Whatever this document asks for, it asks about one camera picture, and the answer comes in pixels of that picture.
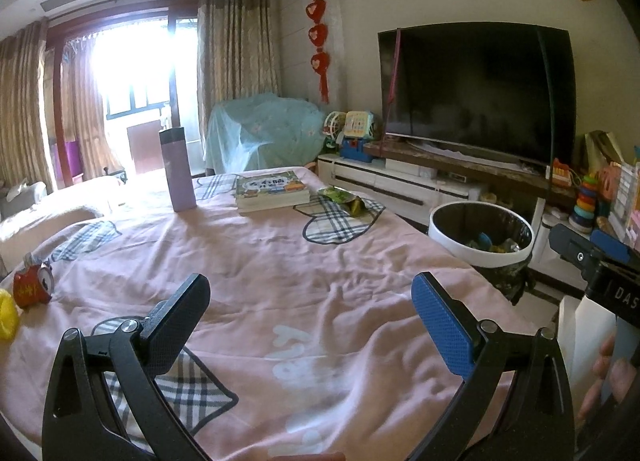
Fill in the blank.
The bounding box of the white round trash bin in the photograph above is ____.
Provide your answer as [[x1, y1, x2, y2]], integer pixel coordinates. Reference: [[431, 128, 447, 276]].
[[427, 201, 535, 305]]

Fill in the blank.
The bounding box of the person's right hand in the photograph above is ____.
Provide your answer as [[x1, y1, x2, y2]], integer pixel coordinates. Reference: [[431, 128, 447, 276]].
[[577, 334, 637, 421]]

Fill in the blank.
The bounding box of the dark wooden shelf board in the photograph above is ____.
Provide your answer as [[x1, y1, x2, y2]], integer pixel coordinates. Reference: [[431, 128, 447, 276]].
[[363, 140, 576, 206]]

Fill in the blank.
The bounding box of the yellow toy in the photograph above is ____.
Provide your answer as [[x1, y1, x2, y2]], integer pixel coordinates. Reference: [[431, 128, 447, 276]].
[[0, 289, 20, 342]]

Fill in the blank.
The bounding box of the pink bed sheet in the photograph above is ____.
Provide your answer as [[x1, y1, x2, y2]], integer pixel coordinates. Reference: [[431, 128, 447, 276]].
[[1, 184, 532, 460]]

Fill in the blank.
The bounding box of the red alarm clock toy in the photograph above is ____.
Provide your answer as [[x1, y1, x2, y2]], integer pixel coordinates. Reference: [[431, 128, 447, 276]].
[[13, 253, 54, 309]]

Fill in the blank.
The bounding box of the white TV cabinet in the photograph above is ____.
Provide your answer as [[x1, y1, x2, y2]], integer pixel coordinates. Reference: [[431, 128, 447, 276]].
[[317, 154, 489, 227]]

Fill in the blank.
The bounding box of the black flat screen television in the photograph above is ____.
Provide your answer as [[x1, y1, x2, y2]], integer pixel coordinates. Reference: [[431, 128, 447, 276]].
[[378, 22, 577, 165]]

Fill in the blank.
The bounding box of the green gold snack wrapper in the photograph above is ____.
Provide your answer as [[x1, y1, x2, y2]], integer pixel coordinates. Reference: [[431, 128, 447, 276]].
[[318, 186, 367, 217]]

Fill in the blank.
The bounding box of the toy cash register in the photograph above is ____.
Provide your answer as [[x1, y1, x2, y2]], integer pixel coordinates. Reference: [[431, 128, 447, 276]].
[[322, 111, 375, 163]]

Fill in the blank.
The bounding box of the children's picture book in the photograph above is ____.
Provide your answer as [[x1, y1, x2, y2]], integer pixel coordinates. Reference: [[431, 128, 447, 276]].
[[234, 170, 310, 213]]

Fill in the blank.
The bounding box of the teal covered armchair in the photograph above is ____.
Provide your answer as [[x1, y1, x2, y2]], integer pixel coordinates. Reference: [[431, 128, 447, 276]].
[[205, 92, 326, 174]]

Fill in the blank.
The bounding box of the purple thermos bottle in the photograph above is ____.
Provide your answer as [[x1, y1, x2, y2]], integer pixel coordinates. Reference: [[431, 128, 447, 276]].
[[158, 126, 196, 212]]

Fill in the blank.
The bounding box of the beige curtain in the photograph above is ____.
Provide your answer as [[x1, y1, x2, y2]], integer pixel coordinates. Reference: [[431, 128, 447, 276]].
[[196, 0, 280, 137]]

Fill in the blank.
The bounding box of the rainbow stacking ring toy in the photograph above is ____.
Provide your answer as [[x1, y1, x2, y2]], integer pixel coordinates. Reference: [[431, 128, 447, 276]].
[[568, 175, 598, 235]]

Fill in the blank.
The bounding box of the red hanging wall decoration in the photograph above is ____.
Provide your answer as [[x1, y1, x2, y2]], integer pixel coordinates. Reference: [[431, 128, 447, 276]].
[[305, 0, 331, 104]]

